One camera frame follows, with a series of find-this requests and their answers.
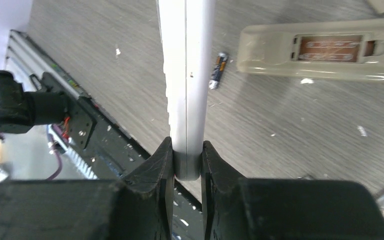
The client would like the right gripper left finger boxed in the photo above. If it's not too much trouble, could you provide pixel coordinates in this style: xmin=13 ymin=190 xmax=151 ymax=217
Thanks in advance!
xmin=0 ymin=137 xmax=174 ymax=240

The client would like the slotted cable duct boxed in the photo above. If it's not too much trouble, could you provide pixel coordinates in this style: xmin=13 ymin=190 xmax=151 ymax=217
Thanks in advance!
xmin=46 ymin=124 xmax=98 ymax=180

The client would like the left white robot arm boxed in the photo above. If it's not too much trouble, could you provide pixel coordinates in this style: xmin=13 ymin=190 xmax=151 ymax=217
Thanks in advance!
xmin=0 ymin=70 xmax=69 ymax=134

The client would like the white air conditioner remote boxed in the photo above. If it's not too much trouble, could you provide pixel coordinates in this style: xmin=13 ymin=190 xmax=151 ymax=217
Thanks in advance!
xmin=156 ymin=0 xmax=216 ymax=181

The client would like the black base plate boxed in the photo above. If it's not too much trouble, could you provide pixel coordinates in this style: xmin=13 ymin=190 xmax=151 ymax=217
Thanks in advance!
xmin=29 ymin=72 xmax=206 ymax=240

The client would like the black battery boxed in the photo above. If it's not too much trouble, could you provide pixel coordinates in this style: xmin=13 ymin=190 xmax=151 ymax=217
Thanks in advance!
xmin=208 ymin=52 xmax=229 ymax=90

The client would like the beige remote control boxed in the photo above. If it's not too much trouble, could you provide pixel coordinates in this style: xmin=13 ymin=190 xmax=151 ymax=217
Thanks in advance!
xmin=236 ymin=18 xmax=384 ymax=82

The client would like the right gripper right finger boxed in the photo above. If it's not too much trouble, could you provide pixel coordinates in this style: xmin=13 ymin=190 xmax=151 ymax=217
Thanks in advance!
xmin=201 ymin=141 xmax=384 ymax=240

